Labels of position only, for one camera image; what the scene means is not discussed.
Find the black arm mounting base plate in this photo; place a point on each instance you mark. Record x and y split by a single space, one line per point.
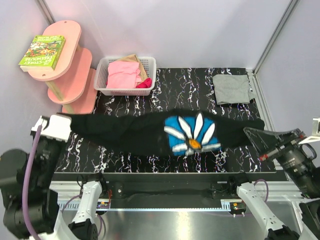
168 191

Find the beige garment in basket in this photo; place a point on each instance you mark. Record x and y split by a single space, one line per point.
133 58

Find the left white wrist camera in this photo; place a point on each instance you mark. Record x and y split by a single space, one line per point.
56 127

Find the pink t-shirt in basket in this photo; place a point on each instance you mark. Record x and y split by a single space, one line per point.
123 75

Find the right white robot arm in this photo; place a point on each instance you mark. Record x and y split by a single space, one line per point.
295 155

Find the magenta garment in basket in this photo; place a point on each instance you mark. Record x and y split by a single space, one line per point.
147 83

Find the white plastic laundry basket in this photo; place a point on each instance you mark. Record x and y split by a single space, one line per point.
100 78

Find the folded grey t-shirt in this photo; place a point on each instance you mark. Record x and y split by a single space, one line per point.
232 89

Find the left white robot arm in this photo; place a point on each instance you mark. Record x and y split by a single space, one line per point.
25 180

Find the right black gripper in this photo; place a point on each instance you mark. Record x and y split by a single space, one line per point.
268 141

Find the pink tiered wooden shelf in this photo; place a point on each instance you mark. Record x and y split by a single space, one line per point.
71 84

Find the green storey treehouse book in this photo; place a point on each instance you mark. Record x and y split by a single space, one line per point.
43 53

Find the black daisy print t-shirt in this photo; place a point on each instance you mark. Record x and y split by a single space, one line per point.
177 132

